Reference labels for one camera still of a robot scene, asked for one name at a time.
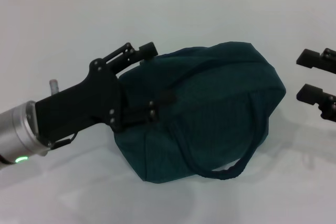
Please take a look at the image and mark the dark teal insulated bag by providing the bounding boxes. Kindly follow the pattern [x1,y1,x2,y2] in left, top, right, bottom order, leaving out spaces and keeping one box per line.
[113,41,286,183]

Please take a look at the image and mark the small silver flange stub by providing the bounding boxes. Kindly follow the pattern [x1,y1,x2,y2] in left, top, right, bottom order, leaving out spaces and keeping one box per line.
[48,78,60,95]

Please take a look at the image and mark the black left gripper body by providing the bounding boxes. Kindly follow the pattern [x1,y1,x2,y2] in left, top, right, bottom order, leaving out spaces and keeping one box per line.
[35,58,127,144]

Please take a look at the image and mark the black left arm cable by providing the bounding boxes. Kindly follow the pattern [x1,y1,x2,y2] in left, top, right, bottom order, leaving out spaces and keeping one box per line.
[53,132,78,151]

